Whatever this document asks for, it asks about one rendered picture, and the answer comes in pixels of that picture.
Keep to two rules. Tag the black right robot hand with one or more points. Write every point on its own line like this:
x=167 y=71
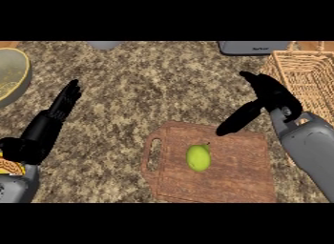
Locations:
x=272 y=92

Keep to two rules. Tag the wicker basket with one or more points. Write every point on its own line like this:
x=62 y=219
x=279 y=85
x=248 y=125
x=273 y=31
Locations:
x=309 y=79

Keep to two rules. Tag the small grey appliance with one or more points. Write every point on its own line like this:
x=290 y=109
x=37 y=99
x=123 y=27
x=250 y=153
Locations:
x=104 y=44

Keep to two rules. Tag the pale round bowl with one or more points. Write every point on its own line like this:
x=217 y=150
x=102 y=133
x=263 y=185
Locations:
x=2 y=79

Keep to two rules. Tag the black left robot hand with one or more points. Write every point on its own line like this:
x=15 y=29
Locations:
x=41 y=133

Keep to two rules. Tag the yellow patterned plate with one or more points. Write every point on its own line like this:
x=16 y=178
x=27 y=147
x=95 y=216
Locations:
x=2 y=165

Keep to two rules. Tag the brown wooden cutting board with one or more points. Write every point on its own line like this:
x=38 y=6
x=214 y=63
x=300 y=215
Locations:
x=211 y=165

